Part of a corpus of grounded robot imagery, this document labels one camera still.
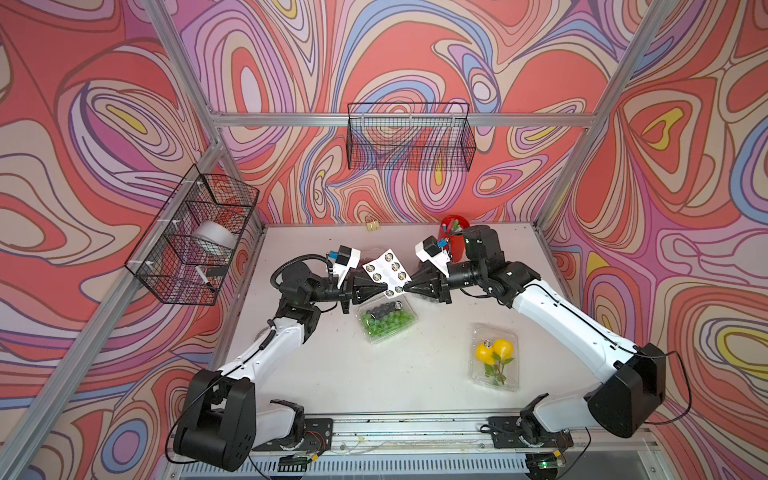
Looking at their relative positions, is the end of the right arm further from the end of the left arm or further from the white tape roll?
the white tape roll

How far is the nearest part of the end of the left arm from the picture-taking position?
629 millimetres

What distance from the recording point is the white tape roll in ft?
2.41

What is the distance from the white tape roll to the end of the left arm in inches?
12.7
